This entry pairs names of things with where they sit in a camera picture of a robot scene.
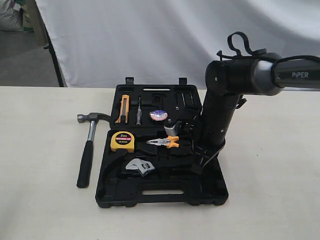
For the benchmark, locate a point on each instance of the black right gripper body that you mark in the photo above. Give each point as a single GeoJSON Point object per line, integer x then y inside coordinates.
{"type": "Point", "coordinates": [212, 138]}

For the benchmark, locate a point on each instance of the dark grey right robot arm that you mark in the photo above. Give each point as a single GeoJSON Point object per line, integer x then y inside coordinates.
{"type": "Point", "coordinates": [229, 79]}

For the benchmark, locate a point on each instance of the orange handled pliers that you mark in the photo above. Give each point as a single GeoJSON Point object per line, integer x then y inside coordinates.
{"type": "Point", "coordinates": [168, 142]}

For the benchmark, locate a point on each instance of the black plastic tool case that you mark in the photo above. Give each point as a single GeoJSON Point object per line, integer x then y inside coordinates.
{"type": "Point", "coordinates": [118, 187]}

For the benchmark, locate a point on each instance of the yellow tape measure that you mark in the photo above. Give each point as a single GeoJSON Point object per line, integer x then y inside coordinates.
{"type": "Point", "coordinates": [122, 140]}

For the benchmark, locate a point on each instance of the clear test pen screwdriver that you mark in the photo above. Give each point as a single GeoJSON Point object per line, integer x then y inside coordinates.
{"type": "Point", "coordinates": [139, 112]}

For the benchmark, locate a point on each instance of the claw hammer black grip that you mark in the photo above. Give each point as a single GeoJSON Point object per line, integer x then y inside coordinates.
{"type": "Point", "coordinates": [83, 179]}

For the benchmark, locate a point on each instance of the orange utility knife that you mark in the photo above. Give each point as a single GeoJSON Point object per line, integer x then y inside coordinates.
{"type": "Point", "coordinates": [124, 110]}

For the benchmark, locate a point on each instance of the green printed bag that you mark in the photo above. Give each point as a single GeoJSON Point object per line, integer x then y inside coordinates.
{"type": "Point", "coordinates": [26, 21]}

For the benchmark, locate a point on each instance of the adjustable wrench black handle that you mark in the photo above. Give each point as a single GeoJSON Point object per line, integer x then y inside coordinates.
{"type": "Point", "coordinates": [144, 167]}

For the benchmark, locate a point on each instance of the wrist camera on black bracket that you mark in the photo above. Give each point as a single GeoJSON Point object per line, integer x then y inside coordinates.
{"type": "Point", "coordinates": [182, 118]}

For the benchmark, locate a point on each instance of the white backdrop cloth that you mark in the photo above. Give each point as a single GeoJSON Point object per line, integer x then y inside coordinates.
{"type": "Point", "coordinates": [98, 43]}

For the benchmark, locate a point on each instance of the white sack bag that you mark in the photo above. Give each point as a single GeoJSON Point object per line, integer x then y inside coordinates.
{"type": "Point", "coordinates": [10, 16]}

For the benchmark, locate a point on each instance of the black backdrop stand pole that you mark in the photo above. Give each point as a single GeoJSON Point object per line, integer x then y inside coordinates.
{"type": "Point", "coordinates": [55, 62]}

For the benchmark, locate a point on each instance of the PVC insulating tape roll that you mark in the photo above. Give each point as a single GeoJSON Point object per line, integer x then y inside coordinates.
{"type": "Point", "coordinates": [158, 115]}

